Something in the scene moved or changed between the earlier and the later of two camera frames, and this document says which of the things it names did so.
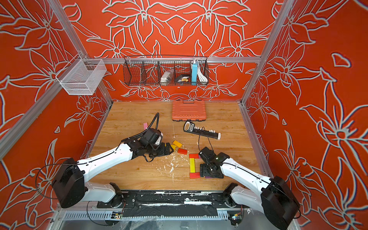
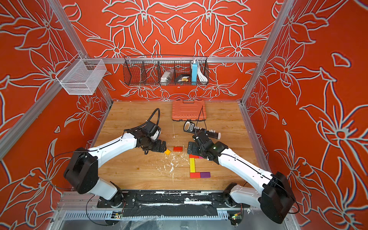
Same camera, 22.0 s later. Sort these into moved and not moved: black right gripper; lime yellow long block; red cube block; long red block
Moved: black right gripper
Not moved: red cube block; long red block; lime yellow long block
